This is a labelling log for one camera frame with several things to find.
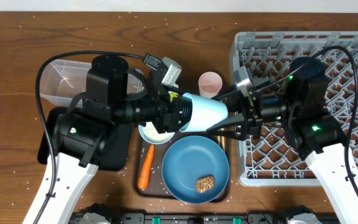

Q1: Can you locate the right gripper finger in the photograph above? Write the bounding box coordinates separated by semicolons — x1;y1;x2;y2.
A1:
206;113;245;141
212;89;239;101

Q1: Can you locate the yellow snack wrapper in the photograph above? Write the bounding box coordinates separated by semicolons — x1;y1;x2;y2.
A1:
168;91;179;102

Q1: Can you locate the light blue plastic cup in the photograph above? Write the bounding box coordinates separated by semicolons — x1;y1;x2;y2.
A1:
180;93;228;133

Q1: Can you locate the white bowl with rice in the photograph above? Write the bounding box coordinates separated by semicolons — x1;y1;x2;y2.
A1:
138;122;175;144

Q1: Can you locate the orange carrot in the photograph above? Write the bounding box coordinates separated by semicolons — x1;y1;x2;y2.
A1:
137;144;155;190

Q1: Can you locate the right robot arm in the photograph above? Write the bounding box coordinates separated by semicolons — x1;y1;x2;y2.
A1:
207;57;358;223

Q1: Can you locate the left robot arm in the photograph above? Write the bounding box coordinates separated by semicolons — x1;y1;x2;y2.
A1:
24;50;189;223

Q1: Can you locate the grey plastic dishwasher rack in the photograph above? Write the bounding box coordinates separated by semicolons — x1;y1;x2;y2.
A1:
229;31;358;187

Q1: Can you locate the right wooden chopstick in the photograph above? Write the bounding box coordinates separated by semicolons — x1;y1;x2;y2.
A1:
217;136;226;152

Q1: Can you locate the dark brown serving tray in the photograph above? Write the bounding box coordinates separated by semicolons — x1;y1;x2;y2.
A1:
132;132;231;203

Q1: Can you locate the large blue plate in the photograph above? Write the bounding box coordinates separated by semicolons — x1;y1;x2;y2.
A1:
162;136;230;204

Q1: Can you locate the black plastic tray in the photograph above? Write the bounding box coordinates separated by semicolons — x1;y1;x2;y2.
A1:
46;107;132;171

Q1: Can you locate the brown food chunk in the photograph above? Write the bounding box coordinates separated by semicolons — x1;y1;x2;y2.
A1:
195;175;215;194

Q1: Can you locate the clear plastic bin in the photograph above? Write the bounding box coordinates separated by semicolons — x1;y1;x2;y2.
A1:
40;55;144;107

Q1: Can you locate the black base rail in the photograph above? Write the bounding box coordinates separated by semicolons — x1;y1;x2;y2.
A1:
68;203;323;224

